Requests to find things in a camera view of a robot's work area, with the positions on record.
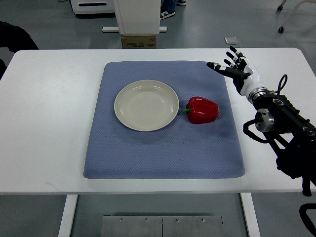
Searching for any grey floor plate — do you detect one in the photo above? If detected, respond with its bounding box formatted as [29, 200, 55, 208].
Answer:
[224, 37, 238, 45]

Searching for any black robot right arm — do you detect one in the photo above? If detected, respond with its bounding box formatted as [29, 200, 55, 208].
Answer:
[243, 88, 316, 197]

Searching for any white machine base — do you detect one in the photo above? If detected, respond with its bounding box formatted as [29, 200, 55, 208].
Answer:
[70, 0, 115, 14]

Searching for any red bell pepper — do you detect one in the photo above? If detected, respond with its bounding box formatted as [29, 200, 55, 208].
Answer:
[182, 96, 220, 124]

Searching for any black cable loop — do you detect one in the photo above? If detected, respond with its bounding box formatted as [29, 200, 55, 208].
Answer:
[276, 74, 288, 95]

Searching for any cream round plate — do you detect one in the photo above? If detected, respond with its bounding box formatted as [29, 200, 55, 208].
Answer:
[114, 80, 180, 132]

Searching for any white table frame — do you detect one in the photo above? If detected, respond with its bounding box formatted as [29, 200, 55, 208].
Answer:
[58, 193, 261, 237]

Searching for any cardboard box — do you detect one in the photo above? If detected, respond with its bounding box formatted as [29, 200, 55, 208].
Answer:
[121, 35, 157, 49]

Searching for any black object at left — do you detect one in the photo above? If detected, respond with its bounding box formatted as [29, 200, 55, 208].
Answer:
[0, 21, 40, 81]

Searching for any white wheeled cart frame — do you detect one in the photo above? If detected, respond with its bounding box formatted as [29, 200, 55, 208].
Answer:
[276, 0, 316, 34]

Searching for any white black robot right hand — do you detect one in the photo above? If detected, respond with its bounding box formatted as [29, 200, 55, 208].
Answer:
[207, 46, 269, 103]

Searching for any blue textured mat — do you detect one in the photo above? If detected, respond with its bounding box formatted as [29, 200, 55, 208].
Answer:
[83, 61, 245, 179]

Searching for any blue white sneaker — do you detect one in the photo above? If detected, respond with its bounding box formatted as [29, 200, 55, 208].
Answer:
[160, 0, 177, 20]

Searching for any white pedestal column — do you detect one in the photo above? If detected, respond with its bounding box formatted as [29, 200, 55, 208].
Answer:
[102, 0, 167, 35]

